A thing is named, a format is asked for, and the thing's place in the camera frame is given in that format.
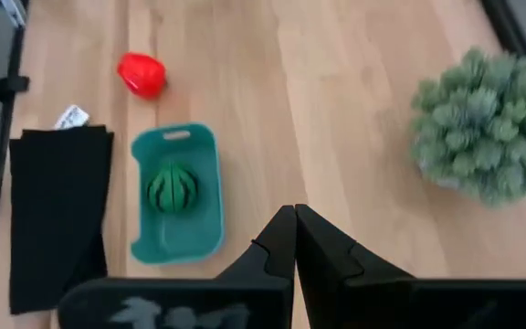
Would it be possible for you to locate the teal plastic tupperware container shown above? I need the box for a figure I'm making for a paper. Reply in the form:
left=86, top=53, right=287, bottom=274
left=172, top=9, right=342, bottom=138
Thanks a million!
left=130, top=122, right=226, bottom=266

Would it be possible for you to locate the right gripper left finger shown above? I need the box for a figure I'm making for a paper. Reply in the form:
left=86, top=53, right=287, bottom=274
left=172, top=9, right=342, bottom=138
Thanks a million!
left=57, top=204, right=297, bottom=329

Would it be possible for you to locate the red toy fruit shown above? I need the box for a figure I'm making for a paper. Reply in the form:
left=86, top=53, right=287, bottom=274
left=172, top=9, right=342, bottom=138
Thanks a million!
left=116, top=52, right=168, bottom=101

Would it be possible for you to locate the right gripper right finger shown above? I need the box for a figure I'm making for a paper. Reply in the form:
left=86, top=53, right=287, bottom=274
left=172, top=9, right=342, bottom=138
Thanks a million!
left=294, top=204, right=526, bottom=329

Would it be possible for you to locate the black folded cloth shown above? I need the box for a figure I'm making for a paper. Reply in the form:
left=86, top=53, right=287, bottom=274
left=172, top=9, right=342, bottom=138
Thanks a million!
left=8, top=125, right=115, bottom=315

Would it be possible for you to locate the green striped watermelon toy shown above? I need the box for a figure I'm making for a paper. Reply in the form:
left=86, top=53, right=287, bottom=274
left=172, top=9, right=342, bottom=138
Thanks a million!
left=146, top=160, right=199, bottom=214

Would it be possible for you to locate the green potted succulent plant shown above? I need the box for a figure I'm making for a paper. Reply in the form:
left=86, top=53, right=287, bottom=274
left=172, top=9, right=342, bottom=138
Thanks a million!
left=409, top=47, right=526, bottom=208

